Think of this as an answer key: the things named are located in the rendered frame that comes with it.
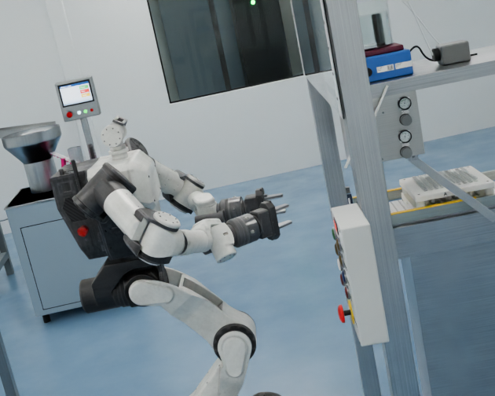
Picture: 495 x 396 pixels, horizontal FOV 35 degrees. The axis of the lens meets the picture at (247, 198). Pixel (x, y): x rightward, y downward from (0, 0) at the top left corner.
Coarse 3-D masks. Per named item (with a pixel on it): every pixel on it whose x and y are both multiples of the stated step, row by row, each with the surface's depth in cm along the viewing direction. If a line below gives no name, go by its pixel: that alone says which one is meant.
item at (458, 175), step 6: (444, 174) 252; (450, 174) 250; (456, 174) 249; (462, 174) 247; (420, 180) 253; (426, 180) 250; (432, 180) 248; (450, 180) 244; (456, 180) 243; (468, 192) 244
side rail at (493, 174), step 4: (484, 172) 262; (488, 172) 262; (492, 172) 262; (488, 176) 262; (492, 176) 262; (492, 180) 262; (388, 192) 263; (392, 192) 263; (396, 192) 263; (400, 192) 263; (388, 196) 263; (392, 196) 263; (396, 196) 263; (400, 196) 263; (356, 200) 264
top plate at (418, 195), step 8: (472, 168) 256; (416, 176) 260; (480, 176) 245; (400, 184) 260; (408, 184) 253; (416, 184) 251; (464, 184) 240; (472, 184) 238; (480, 184) 237; (488, 184) 237; (408, 192) 248; (416, 192) 241; (424, 192) 240; (432, 192) 238; (440, 192) 237; (448, 192) 237; (416, 200) 238; (424, 200) 238
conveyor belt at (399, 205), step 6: (390, 204) 260; (396, 204) 259; (402, 204) 257; (408, 204) 256; (390, 210) 254; (396, 210) 253; (402, 210) 252; (468, 210) 238; (474, 210) 238; (438, 216) 239; (444, 216) 239; (408, 222) 239; (414, 222) 239
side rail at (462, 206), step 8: (480, 200) 236; (488, 200) 236; (432, 208) 236; (440, 208) 236; (448, 208) 236; (456, 208) 236; (464, 208) 236; (472, 208) 237; (392, 216) 237; (400, 216) 237; (408, 216) 237; (416, 216) 237; (424, 216) 237; (432, 216) 237
